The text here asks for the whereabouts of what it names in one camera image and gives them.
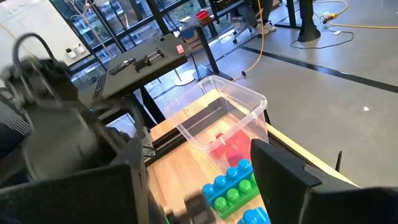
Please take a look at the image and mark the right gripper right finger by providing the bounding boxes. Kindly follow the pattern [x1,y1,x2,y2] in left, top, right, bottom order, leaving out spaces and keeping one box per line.
[251,139,398,224]

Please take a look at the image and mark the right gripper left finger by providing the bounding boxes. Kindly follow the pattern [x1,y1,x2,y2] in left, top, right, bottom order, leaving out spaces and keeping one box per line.
[0,138,150,224]

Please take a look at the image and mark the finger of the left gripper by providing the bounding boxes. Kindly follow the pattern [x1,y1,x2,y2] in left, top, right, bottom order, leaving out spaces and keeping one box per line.
[183,192,216,224]

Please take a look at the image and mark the blue four-stud block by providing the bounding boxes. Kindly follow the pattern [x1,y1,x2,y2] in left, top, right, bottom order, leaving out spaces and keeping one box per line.
[201,158,254,208]

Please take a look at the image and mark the green four-stud block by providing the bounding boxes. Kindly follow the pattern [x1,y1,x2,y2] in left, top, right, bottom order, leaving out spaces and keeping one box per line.
[213,174,261,220]

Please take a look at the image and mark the blue toy block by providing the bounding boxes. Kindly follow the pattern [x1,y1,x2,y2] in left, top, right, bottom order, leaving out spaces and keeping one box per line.
[237,206,272,224]

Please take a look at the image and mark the red toy block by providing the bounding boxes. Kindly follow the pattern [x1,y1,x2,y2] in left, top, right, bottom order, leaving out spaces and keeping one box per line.
[226,129,252,167]
[210,133,231,159]

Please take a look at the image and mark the black upright peg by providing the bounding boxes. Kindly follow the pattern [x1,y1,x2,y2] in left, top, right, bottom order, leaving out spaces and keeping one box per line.
[334,150,343,172]

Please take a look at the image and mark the clear plastic bin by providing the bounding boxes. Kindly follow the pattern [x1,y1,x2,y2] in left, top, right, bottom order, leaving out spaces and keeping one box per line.
[164,74,269,175]

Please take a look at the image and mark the black side desk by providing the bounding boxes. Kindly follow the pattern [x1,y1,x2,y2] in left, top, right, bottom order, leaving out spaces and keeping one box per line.
[93,32,193,125]

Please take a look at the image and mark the white round stand base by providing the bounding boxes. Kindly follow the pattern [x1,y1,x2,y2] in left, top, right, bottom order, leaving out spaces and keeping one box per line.
[173,68,196,87]

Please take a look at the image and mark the black remote control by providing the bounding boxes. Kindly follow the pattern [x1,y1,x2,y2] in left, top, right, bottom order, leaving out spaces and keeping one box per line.
[108,57,137,76]

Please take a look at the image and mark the black clamp tool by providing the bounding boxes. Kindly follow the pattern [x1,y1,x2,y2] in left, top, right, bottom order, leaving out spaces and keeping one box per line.
[132,47,166,73]

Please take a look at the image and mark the black round stand base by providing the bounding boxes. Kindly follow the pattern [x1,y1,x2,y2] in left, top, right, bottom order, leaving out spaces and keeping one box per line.
[297,0,322,43]

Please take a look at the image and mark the black background table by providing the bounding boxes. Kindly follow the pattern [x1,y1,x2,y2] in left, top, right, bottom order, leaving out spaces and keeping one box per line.
[178,12,234,82]

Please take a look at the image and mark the office chair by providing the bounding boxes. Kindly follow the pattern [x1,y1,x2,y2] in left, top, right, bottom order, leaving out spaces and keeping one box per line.
[231,14,262,44]

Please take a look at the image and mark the person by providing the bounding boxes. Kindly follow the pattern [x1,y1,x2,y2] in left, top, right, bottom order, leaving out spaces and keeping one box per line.
[236,0,277,34]

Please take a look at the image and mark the red box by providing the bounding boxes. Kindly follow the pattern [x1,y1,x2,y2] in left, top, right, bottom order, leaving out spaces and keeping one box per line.
[195,9,211,22]

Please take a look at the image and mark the black floor cable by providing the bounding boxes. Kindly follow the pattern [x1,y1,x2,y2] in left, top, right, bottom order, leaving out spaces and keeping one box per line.
[289,29,355,50]

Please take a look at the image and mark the yellow hanging cord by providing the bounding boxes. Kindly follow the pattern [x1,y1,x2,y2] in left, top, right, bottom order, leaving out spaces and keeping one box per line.
[231,0,266,82]

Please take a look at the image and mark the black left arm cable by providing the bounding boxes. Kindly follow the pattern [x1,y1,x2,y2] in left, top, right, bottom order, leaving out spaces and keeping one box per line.
[11,32,57,73]

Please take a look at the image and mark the yellow extension cord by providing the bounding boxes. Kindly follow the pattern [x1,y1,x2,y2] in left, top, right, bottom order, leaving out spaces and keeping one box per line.
[312,0,398,29]

